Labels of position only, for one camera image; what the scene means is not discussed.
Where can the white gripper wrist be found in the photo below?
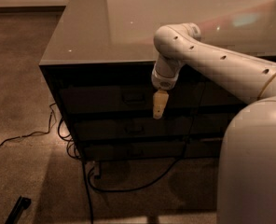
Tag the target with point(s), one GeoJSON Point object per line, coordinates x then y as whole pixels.
{"type": "Point", "coordinates": [163, 82]}

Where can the drawer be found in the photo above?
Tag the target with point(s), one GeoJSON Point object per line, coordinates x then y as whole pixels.
{"type": "Point", "coordinates": [203, 148]}
{"type": "Point", "coordinates": [131, 128]}
{"type": "Point", "coordinates": [101, 99]}
{"type": "Point", "coordinates": [216, 95]}
{"type": "Point", "coordinates": [130, 151]}
{"type": "Point", "coordinates": [211, 123]}

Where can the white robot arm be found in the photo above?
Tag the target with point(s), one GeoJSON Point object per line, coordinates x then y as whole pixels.
{"type": "Point", "coordinates": [246, 187]}

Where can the dark grey drawer cabinet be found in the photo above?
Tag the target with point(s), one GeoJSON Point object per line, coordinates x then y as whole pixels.
{"type": "Point", "coordinates": [110, 43]}

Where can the black bar on floor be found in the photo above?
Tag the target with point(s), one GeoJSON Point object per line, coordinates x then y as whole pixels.
{"type": "Point", "coordinates": [21, 205]}

